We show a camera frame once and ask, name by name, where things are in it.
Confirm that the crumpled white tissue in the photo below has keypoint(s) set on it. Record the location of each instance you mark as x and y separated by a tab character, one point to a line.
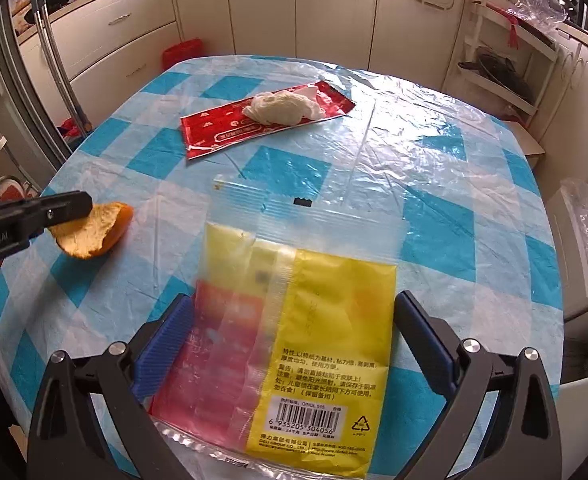
284	107

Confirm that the white shelf rack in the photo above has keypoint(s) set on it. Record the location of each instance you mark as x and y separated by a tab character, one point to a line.
474	40

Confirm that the white drawer cabinet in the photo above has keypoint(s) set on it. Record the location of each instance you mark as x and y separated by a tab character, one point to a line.
584	110

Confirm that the black frying pan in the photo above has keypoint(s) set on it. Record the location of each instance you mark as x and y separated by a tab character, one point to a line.
496	67

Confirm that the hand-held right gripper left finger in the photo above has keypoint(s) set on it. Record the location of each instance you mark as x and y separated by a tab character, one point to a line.
166	345

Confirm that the white wooden stool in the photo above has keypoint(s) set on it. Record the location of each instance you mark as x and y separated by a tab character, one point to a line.
526	146

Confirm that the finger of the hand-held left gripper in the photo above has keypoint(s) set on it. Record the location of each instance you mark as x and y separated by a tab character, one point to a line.
63	207

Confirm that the pink hanging bag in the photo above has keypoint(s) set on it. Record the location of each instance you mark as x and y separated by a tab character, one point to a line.
511	25

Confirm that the red plastic bag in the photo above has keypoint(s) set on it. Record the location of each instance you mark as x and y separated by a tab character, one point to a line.
181	55

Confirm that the small black scrap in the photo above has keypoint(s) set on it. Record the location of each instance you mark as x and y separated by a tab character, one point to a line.
302	203

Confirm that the orange peel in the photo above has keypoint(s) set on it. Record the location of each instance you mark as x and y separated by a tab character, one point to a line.
98	235

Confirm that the silver refrigerator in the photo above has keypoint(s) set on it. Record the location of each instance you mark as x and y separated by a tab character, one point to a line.
8	85

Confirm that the yellow plastic packet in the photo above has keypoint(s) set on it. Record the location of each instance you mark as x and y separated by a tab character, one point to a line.
324	320

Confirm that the open white drawer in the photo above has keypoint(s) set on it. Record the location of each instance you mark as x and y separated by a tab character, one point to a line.
569	270

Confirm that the red foil wrapper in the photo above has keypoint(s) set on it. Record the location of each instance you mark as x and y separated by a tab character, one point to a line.
213	132

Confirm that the white kitchen cabinets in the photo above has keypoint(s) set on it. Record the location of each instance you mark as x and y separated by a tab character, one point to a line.
274	10

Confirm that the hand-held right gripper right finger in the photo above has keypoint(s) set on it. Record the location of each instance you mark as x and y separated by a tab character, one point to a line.
424	340

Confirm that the blue checked tablecloth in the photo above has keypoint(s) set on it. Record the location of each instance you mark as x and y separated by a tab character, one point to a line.
424	185

